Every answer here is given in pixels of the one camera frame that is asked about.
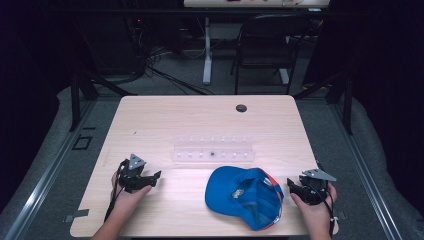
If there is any black metal frame stand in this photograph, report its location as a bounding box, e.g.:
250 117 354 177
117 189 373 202
68 71 138 132
292 71 355 136

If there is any black folding chair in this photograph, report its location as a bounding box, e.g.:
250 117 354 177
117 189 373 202
229 13 314 96

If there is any person's left hand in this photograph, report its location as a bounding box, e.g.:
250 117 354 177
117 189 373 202
110 171 153 216

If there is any hand-held gripper cable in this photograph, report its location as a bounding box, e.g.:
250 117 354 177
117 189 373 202
311 185 337 240
103 159 130 223

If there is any blue baseball cap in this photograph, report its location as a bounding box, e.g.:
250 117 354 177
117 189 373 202
204 165 285 232

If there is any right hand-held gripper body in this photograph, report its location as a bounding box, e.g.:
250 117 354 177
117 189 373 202
297 168 338 206

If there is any white desk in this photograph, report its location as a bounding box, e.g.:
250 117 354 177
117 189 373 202
182 0 332 87

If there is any grey tape strip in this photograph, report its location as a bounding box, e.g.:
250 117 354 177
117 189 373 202
62 208 91 224

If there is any person's right hand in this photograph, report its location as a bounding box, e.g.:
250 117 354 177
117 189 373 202
290 182 339 232

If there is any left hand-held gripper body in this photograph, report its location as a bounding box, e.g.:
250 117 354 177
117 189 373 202
117 153 158 194

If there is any left hand-held gripper cable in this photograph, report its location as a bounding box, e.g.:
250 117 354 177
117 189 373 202
103 159 130 223

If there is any aluminium floor rail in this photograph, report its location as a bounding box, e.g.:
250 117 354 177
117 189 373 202
328 99 404 240
3 99 98 240

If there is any bundle of black floor cables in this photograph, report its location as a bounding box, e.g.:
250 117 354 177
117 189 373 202
128 16 218 97

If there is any clear acrylic rack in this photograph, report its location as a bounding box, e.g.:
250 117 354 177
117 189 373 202
171 134 256 165

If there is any right hand-held gripper cable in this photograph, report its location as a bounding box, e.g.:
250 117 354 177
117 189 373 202
311 185 337 240

